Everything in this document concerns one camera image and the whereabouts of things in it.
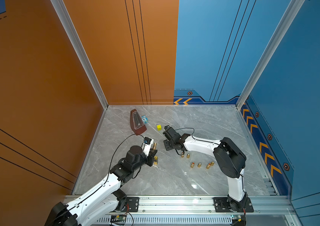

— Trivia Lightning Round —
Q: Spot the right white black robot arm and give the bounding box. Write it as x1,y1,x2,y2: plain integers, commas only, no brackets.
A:
163,132,248,212

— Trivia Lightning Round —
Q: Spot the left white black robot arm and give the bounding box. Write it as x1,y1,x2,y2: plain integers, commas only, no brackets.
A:
45,145,158,226

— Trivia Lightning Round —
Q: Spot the dark red metronome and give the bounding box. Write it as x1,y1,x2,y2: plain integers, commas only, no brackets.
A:
130,109,147,135

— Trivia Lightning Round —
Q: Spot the small blue owl toy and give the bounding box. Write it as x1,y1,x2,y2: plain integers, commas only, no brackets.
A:
141,116,148,124

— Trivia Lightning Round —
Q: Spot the left green circuit board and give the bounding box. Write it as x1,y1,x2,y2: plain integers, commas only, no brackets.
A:
109,215,127,226

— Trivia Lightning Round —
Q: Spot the green circuit board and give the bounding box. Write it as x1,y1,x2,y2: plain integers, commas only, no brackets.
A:
109,215,127,226
230,215,247,226

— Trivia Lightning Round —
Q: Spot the right green circuit board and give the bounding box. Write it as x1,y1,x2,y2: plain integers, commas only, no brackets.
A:
230,215,247,226

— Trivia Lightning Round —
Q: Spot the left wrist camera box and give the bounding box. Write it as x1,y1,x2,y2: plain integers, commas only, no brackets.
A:
141,137,154,156

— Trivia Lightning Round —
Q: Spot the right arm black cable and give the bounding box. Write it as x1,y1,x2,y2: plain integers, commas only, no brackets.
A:
174,127,196,139

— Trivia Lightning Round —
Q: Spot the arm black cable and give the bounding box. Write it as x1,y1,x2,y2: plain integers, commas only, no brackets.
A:
174,127,196,139
103,133,146,184

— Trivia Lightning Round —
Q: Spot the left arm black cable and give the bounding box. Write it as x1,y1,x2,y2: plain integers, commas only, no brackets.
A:
103,133,146,184

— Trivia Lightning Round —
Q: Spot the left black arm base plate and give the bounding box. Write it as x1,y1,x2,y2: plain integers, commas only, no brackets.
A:
115,197,139,213

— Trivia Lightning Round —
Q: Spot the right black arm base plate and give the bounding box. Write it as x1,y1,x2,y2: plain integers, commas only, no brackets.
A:
213,196,254,213

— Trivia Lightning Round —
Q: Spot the aluminium front rail frame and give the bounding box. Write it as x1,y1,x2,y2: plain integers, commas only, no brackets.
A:
92,195,300,226

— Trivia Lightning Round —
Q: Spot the left aluminium corner post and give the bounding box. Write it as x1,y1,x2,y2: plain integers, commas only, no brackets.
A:
51,0,109,111

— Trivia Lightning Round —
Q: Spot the aluminium corner post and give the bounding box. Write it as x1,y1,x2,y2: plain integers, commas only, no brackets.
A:
51,0,109,111
235,0,305,111

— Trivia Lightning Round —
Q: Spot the right aluminium corner post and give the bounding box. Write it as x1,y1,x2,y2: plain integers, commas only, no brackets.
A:
235,0,305,111

